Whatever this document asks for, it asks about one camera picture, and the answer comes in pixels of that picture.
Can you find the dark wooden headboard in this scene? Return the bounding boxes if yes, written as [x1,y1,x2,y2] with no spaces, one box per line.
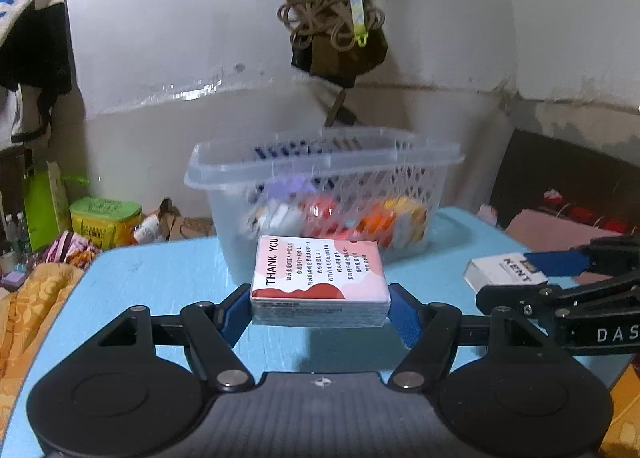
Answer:
[489,129,639,233]

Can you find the pink thank you card box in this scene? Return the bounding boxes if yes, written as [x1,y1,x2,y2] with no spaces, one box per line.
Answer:
[250,236,390,329]

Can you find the cardboard box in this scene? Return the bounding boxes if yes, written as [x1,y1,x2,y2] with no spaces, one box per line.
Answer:
[163,214,216,241]

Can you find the orange patterned blanket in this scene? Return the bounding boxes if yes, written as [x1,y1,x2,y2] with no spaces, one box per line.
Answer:
[0,263,85,440]

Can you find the red cigarette box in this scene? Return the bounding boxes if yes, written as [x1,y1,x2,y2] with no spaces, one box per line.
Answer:
[298,196,343,238]

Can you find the yellow green tin box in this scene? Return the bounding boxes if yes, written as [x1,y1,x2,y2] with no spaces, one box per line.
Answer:
[70,197,142,250]

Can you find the black hanging garment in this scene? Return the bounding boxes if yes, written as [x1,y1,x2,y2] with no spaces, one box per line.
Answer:
[1,2,72,144]

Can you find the coiled brown rope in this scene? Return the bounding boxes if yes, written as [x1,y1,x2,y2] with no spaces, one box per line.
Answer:
[276,0,388,52]

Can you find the floral pink cloth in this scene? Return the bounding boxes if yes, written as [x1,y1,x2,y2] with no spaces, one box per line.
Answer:
[42,230,101,269]

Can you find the clear plastic basket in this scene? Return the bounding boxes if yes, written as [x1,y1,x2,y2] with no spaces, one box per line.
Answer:
[184,126,464,283]

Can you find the white Kent cigarette pack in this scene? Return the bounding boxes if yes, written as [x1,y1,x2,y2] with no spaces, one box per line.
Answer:
[463,253,548,292]

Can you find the plastic water bottle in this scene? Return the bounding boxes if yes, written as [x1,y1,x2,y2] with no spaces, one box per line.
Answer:
[16,212,30,254]

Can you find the purple white small box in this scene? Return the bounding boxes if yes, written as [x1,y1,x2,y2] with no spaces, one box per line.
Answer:
[252,176,316,202]

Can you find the green paper bag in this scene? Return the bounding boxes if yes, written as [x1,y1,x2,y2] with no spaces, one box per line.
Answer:
[23,162,72,252]

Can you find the white bandage roll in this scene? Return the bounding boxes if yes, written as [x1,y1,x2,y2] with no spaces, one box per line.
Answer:
[244,200,304,239]

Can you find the dark brown hanging bag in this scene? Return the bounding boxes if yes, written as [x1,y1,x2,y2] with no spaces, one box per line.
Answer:
[278,0,388,88]

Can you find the pink bed sheet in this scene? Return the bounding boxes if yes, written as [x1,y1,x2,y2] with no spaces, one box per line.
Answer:
[506,209,620,252]

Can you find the white tube bottle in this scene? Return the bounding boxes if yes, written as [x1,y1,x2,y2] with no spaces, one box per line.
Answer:
[132,214,163,244]

